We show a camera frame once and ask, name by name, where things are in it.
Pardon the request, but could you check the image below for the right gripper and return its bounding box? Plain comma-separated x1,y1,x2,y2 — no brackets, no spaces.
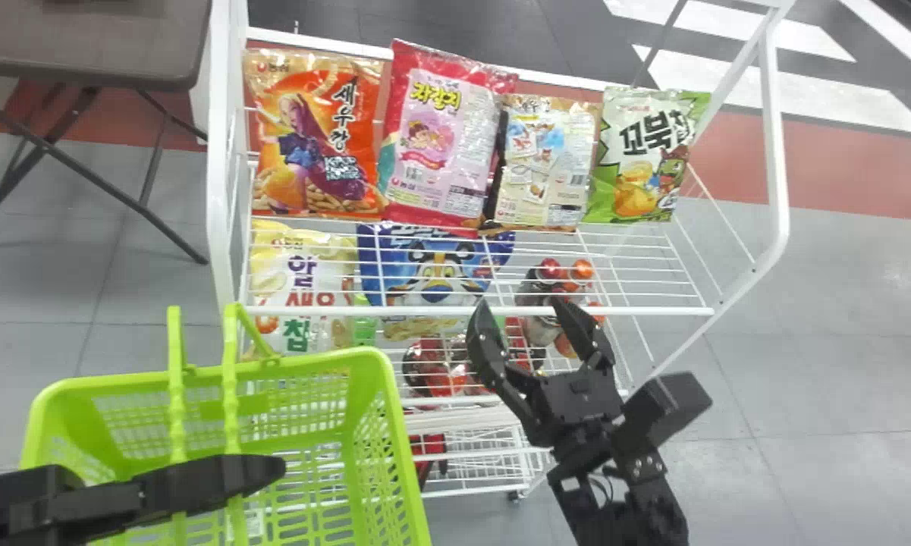
466,297,630,457

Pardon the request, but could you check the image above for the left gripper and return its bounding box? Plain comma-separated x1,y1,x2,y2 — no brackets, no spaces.
0,453,287,546

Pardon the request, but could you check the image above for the green basket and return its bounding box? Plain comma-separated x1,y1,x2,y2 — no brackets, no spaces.
18,303,432,546

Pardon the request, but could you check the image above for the red snack packet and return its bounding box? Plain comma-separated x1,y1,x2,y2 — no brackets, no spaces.
378,39,519,230
401,336,503,403

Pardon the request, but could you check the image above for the blue cereal bag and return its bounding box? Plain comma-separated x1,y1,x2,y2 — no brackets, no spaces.
356,221,516,341

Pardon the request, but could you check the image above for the white snack packet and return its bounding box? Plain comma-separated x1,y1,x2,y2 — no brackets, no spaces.
492,94,602,231

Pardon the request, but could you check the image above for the green snack packet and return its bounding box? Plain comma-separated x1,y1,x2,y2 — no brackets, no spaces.
583,85,712,225

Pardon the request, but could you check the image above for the yellow snack packet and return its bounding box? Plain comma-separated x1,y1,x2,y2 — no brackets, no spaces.
247,219,365,358

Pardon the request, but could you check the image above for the orange snack packet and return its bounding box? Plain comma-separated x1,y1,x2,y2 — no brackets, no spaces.
243,49,390,221

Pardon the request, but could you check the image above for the grey side table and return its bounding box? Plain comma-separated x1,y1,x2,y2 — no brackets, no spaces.
0,0,214,266

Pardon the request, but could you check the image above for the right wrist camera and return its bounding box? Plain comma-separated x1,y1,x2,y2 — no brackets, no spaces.
619,371,714,459

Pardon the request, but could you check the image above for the white wire rack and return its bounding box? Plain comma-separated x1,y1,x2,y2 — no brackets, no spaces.
206,0,794,503

